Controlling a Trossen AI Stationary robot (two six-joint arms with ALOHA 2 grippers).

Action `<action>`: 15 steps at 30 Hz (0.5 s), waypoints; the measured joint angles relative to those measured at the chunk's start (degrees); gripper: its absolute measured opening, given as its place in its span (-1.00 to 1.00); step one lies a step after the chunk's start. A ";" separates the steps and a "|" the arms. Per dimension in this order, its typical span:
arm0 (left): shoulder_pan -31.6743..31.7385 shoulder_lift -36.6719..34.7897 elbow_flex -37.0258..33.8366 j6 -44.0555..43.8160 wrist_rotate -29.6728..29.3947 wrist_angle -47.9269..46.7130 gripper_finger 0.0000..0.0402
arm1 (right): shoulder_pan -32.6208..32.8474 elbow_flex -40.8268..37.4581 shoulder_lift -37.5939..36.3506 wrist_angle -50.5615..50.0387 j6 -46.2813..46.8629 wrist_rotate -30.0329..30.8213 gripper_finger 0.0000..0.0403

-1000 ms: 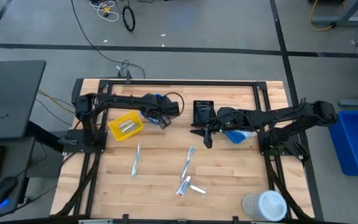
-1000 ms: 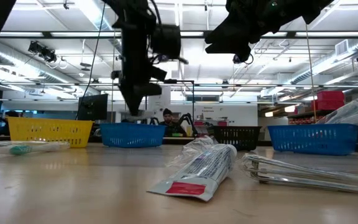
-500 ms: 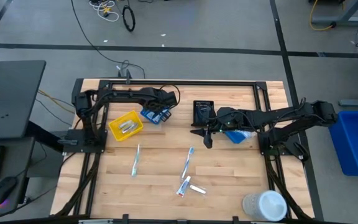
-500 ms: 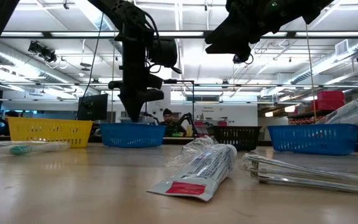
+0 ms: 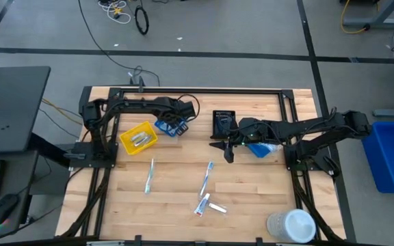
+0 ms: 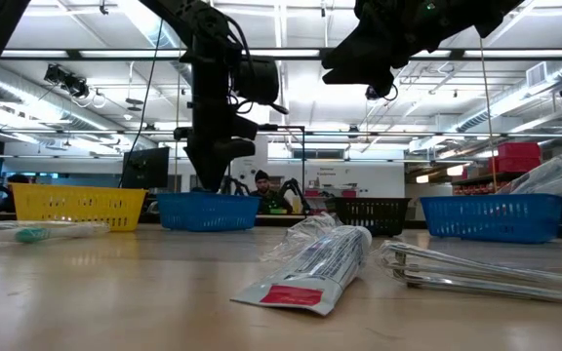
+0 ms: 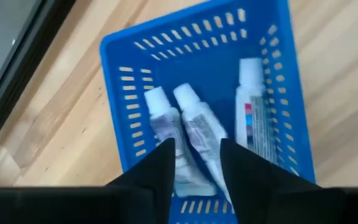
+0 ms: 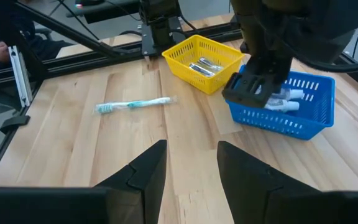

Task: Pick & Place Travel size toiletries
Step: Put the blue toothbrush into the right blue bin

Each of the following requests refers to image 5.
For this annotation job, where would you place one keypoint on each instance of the black keyboard shelf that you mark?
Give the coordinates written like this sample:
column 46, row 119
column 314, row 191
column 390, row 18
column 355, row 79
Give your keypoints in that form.
column 15, row 171

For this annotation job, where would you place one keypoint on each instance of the small blue slotted basket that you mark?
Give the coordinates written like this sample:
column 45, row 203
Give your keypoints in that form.
column 159, row 125

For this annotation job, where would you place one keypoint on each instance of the large blue storage bin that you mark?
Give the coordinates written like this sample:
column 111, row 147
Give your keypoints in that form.
column 392, row 157

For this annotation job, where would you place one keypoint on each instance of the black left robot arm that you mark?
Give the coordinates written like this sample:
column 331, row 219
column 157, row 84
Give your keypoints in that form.
column 132, row 104

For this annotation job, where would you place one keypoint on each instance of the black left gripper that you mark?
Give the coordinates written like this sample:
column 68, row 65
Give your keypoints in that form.
column 183, row 108

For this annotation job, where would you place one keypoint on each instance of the blue translucent plastic container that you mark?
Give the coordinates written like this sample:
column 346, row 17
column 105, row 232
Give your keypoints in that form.
column 258, row 150

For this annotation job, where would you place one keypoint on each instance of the black aluminium table frame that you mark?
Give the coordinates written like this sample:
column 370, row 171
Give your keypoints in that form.
column 200, row 91

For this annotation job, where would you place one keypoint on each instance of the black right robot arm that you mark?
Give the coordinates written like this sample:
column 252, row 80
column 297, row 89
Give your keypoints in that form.
column 303, row 128

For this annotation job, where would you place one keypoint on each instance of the black computer mouse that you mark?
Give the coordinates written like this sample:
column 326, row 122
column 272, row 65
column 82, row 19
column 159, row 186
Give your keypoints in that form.
column 3, row 208

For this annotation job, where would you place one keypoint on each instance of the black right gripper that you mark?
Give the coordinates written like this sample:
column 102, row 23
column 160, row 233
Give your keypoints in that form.
column 251, row 131

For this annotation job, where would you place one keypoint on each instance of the yellow plastic basket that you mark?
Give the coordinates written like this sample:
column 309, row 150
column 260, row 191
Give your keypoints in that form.
column 128, row 143

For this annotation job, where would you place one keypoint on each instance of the small white toothpaste tube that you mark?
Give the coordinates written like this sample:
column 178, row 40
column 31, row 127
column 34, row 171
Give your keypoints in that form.
column 217, row 207

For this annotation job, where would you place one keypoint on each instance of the toothpaste tube with red end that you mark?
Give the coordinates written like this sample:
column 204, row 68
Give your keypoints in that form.
column 202, row 205

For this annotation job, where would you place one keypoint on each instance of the teal toothbrush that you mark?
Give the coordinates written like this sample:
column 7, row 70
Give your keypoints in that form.
column 149, row 177

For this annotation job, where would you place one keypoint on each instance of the black plastic basket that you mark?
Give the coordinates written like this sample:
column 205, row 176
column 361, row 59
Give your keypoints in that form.
column 217, row 116

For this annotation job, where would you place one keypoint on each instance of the grey metal stand base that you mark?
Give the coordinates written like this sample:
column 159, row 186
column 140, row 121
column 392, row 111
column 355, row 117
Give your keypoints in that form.
column 378, row 23

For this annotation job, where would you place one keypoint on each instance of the blue toothbrush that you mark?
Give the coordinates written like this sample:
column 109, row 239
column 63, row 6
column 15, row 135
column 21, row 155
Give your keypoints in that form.
column 206, row 179

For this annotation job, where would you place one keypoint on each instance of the black camera mount foot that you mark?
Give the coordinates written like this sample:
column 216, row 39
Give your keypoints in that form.
column 140, row 83

